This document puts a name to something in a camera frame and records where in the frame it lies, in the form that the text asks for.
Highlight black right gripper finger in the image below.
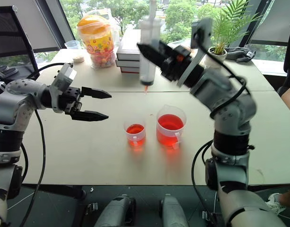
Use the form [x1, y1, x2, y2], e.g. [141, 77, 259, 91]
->
[157, 40, 176, 58]
[136, 42, 167, 70]

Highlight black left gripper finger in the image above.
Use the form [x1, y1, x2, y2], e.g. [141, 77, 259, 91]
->
[70, 110, 110, 122]
[81, 86, 112, 100]

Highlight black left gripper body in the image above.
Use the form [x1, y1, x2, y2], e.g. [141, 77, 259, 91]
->
[61, 87, 83, 116]

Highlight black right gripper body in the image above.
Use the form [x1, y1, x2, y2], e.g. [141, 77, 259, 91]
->
[160, 44, 196, 83]

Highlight large clear plastic syringe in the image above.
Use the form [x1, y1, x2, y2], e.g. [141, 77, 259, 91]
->
[137, 0, 162, 95]

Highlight small cup with red liquid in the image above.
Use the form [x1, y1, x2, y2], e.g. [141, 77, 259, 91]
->
[123, 120, 146, 149]

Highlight empty clear plastic cup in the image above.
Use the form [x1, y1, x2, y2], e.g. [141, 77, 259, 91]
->
[64, 40, 82, 50]

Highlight large cup with red liquid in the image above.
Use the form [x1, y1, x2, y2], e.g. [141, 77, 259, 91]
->
[156, 105, 187, 150]

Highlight thick white book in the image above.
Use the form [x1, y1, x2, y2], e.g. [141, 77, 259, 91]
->
[116, 29, 142, 61]

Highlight thin white book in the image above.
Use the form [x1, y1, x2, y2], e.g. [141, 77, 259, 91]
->
[115, 59, 141, 68]

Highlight book with red cover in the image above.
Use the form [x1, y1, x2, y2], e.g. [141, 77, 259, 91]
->
[119, 66, 140, 74]

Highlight clear plastic bag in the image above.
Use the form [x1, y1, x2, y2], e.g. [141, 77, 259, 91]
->
[94, 8, 122, 49]

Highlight candy jar with orange lid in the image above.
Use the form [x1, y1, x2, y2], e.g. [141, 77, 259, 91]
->
[77, 14, 116, 70]

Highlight potted green palm plant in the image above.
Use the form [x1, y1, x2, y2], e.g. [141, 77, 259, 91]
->
[207, 0, 263, 63]

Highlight grey work gloves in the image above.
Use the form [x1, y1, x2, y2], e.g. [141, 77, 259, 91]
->
[225, 46, 257, 63]

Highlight black mesh office chair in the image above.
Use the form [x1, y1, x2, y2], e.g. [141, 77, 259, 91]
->
[0, 5, 41, 81]

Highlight grey rounded robot leg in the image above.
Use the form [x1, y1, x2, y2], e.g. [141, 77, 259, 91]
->
[160, 193, 189, 227]
[94, 194, 136, 227]

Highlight white crumpled cloth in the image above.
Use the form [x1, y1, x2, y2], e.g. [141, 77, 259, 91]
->
[267, 192, 288, 215]

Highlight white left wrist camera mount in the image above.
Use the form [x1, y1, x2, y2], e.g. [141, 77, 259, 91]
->
[50, 63, 78, 114]

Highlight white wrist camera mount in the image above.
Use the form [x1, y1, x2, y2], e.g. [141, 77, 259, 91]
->
[50, 63, 78, 114]
[176, 17, 214, 87]

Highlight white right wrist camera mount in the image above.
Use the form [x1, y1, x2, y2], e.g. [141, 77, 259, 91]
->
[176, 17, 214, 87]

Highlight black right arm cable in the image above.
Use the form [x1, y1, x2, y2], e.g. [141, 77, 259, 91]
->
[191, 33, 252, 227]

